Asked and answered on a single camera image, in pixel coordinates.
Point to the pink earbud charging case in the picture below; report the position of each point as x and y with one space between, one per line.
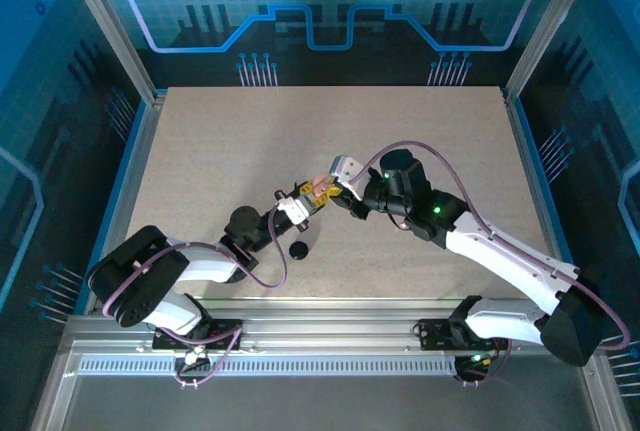
319 183

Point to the black earbud charging case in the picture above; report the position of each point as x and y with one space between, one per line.
299 250

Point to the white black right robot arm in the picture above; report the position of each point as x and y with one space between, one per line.
500 251

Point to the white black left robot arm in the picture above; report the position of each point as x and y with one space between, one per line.
205 263

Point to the grey metal plate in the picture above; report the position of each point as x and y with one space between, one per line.
300 406

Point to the aluminium side frame rail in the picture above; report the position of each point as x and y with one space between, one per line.
126 201
535 176

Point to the aluminium frame post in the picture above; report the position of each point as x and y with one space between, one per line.
547 26
114 26

